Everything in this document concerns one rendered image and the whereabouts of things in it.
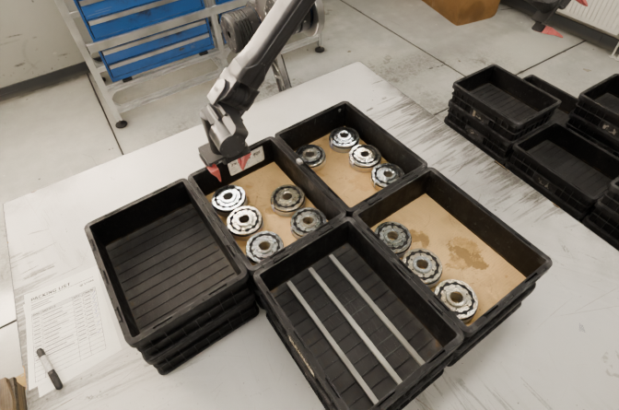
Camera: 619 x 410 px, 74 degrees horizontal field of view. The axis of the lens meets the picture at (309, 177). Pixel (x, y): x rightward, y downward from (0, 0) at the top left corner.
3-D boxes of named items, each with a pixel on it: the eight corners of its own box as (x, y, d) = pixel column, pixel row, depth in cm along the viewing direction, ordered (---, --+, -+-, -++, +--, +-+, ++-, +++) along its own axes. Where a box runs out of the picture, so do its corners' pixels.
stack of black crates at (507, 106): (435, 148, 235) (451, 82, 201) (473, 129, 244) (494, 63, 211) (490, 193, 211) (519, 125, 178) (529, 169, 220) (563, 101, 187)
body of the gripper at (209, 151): (250, 150, 97) (244, 126, 91) (210, 169, 93) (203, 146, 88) (237, 134, 100) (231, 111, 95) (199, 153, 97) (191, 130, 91)
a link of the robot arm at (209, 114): (218, 96, 89) (194, 105, 88) (231, 113, 85) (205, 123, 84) (225, 120, 95) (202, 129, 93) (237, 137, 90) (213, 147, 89)
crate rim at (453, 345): (251, 278, 100) (250, 274, 98) (349, 219, 110) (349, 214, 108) (355, 435, 76) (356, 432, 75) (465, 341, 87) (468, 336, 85)
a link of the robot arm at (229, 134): (251, 89, 91) (220, 75, 85) (274, 118, 85) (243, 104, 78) (221, 131, 95) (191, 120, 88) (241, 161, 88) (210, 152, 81)
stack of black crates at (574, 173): (491, 193, 211) (511, 144, 186) (531, 169, 221) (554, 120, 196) (560, 248, 187) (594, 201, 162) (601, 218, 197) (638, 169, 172)
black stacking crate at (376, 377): (258, 297, 107) (251, 275, 98) (348, 240, 117) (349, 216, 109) (354, 443, 84) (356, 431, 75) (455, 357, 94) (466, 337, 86)
